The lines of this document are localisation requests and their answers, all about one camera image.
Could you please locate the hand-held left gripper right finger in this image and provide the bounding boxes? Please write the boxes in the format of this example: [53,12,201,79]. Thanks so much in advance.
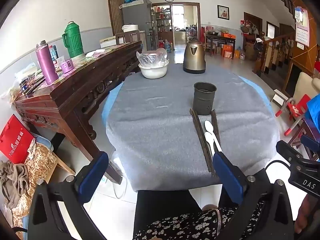
[212,152,295,240]

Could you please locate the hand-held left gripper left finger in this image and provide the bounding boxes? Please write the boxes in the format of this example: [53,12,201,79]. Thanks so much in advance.
[27,151,109,240]

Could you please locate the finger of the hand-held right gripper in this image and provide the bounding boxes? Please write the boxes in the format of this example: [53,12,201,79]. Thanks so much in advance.
[276,140,305,166]
[301,135,320,160]

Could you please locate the white plastic spoon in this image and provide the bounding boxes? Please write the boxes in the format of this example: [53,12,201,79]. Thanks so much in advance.
[204,132,217,157]
[204,120,222,153]

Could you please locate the dark metal utensil holder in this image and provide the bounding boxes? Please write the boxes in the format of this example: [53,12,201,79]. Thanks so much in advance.
[193,82,217,116]

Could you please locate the person's right hand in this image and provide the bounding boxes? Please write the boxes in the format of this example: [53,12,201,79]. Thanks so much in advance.
[294,195,320,234]

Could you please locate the dark wooden stool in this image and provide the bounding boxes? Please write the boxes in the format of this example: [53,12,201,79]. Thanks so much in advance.
[290,119,320,162]

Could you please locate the white power strip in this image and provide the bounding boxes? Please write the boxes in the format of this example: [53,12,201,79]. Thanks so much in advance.
[110,155,125,178]

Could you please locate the blue plastic sheet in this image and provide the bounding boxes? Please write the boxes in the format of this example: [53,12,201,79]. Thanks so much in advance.
[306,94,320,130]

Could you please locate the red child chair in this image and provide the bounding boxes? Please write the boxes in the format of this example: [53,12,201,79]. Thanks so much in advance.
[275,94,312,137]

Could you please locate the white step stool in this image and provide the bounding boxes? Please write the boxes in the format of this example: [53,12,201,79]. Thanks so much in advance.
[271,89,290,105]

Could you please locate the speckled plastic sack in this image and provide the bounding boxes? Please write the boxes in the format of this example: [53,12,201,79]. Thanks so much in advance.
[12,137,58,230]

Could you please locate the beige chair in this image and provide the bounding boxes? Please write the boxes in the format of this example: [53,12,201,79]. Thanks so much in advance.
[291,72,320,110]

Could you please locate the person's black trousers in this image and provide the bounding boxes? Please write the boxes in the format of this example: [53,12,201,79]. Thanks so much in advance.
[134,167,272,233]

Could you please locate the blue tablecloth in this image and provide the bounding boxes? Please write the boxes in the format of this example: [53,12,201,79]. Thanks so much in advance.
[102,75,273,135]

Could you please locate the grey tablecloth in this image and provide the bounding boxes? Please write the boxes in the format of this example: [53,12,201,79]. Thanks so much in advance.
[106,64,280,192]

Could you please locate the person's floral top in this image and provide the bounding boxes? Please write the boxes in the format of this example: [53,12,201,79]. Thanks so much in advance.
[132,206,265,240]

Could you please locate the carved dark wooden sideboard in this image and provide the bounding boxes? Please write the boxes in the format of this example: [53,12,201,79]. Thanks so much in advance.
[15,41,143,184]

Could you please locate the brown crumpled cloth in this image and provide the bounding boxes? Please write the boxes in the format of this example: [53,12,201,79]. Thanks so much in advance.
[0,160,32,209]

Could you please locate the red paper bag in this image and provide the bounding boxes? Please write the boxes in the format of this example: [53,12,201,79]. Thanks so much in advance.
[0,114,35,164]

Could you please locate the wooden stair railing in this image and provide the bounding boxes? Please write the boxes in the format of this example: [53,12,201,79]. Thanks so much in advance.
[252,31,297,77]

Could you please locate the purple mug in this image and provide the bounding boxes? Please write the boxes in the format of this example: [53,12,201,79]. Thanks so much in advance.
[61,59,75,74]

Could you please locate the pink checked cloth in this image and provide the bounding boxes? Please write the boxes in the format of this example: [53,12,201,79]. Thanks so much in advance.
[25,44,137,90]

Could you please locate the white tissue paper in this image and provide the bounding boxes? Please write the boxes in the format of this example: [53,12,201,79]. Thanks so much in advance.
[86,49,107,57]

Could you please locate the clear plastic bag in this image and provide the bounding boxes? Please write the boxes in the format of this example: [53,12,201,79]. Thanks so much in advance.
[0,85,23,104]

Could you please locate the purple thermos flask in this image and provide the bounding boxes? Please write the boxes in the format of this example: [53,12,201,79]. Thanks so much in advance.
[36,40,59,85]

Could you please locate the tall orange box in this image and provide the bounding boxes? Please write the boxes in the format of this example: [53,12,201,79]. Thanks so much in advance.
[221,44,234,58]

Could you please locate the bronze electric kettle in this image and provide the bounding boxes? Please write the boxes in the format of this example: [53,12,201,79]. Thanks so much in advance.
[183,39,206,74]

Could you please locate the white chest freezer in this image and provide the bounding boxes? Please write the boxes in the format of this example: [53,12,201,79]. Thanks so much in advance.
[100,36,117,48]

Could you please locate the green thermos jug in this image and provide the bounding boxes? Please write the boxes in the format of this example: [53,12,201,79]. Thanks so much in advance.
[62,21,84,58]

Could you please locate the dark wooden chair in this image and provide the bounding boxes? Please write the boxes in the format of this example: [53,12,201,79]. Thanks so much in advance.
[115,30,141,45]

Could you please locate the dark wooden side table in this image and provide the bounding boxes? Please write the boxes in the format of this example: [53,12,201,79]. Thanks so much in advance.
[205,33,236,55]

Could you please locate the grey refrigerator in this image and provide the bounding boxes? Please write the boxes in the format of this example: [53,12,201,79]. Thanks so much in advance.
[122,0,159,52]

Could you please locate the brown wooden door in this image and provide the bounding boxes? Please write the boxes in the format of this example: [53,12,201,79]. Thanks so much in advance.
[107,0,133,36]

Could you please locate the shelf with bottles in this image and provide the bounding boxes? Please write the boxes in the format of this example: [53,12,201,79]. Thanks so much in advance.
[152,4,173,33]

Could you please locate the wall calendar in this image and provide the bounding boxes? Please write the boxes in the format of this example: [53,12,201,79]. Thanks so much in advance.
[294,6,310,47]

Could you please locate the framed wall picture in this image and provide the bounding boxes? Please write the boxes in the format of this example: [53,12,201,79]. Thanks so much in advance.
[217,5,230,20]

